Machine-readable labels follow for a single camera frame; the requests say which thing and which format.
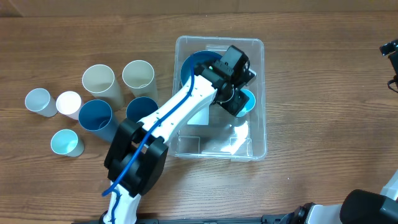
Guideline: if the small light blue cup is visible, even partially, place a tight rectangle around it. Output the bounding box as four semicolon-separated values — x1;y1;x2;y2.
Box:
236;89;256;118

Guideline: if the clear plastic storage container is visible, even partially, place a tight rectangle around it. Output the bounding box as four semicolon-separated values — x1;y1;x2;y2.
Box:
169;35;267;161

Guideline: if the dark blue bowl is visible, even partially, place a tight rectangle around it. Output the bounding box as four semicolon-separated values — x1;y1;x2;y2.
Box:
180;50;222;85

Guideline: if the tall beige cup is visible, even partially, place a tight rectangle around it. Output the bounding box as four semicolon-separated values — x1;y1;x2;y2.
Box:
122;60;159;102
81;64;125;111

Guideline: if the small pink cup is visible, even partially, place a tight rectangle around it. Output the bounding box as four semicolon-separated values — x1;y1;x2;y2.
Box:
56;91;83;120

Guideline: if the small mint green cup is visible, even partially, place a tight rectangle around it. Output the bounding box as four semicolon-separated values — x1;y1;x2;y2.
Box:
50;129;85;157

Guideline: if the small grey cup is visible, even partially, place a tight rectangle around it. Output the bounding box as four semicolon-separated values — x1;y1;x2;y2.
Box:
24;88;58;117

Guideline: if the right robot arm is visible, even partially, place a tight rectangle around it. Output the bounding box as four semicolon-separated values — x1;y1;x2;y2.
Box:
280;174;397;224

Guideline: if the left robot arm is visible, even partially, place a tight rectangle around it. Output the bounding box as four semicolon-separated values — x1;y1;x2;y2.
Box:
100;55;255;223

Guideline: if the white label in container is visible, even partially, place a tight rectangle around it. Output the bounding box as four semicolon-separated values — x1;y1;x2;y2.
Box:
187;107;210;125

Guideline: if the tall blue cup right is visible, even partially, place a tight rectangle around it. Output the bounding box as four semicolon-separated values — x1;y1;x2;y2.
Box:
126;96;159;122

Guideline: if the tall blue cup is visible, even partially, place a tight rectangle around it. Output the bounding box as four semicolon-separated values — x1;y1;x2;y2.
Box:
126;96;159;122
78;100;119;143

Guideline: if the tall blue cup left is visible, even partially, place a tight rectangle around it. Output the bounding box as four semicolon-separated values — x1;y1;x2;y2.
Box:
78;100;119;143

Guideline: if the left blue cable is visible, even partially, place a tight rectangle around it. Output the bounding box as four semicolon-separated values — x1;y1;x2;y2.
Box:
101;53;200;224

